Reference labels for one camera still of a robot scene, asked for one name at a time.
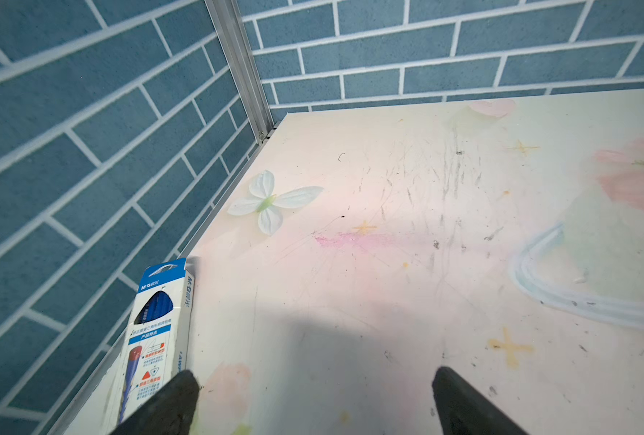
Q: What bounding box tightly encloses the white blue pen box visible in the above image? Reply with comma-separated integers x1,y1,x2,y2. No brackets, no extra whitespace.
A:
107,258,194,428

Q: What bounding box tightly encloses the aluminium corner post left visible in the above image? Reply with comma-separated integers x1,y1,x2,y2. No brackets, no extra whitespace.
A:
204,0,275,145

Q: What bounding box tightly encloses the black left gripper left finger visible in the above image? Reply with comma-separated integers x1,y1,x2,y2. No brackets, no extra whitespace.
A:
111,370,200,435

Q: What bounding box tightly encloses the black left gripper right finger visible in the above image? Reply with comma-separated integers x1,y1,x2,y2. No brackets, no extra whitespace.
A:
432,366,527,435

